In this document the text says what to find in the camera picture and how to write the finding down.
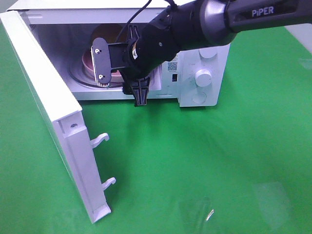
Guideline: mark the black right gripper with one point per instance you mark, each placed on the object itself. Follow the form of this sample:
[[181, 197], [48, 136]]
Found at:
[[155, 45]]

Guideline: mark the white microwave oven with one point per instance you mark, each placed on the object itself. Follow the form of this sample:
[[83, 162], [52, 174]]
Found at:
[[63, 29]]

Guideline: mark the white microwave door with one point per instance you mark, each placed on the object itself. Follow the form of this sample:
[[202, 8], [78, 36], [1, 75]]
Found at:
[[62, 114]]

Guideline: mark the pink plate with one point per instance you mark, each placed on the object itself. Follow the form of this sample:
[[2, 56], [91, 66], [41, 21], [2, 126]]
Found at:
[[87, 63]]

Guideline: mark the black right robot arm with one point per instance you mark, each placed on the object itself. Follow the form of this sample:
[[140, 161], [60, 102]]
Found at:
[[201, 24]]

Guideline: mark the glass microwave turntable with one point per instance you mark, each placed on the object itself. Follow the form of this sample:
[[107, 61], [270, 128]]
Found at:
[[85, 76]]

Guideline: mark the burger with lettuce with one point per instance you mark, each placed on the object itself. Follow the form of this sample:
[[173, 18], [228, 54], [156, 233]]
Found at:
[[109, 32]]

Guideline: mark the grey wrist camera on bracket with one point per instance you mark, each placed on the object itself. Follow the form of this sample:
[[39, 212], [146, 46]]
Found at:
[[107, 58]]

